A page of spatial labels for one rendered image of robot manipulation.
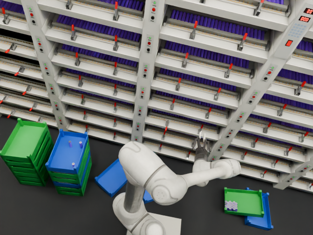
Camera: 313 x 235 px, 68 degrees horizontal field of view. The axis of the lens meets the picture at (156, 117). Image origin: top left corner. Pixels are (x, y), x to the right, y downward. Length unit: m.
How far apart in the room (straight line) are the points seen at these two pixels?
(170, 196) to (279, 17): 0.98
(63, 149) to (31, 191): 0.51
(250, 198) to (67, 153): 1.55
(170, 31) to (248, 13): 0.40
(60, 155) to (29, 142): 0.25
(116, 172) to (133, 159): 1.17
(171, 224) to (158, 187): 0.88
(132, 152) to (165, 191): 0.21
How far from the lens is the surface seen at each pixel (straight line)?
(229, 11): 1.27
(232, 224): 2.18
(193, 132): 1.86
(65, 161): 1.76
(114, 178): 2.10
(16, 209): 2.15
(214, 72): 1.47
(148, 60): 1.45
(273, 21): 1.32
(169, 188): 0.90
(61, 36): 1.62
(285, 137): 1.93
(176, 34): 1.35
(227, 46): 1.37
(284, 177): 2.39
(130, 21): 1.38
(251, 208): 2.22
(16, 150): 1.90
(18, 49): 1.90
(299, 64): 1.50
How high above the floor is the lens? 1.91
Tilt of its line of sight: 49 degrees down
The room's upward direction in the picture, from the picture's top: 13 degrees clockwise
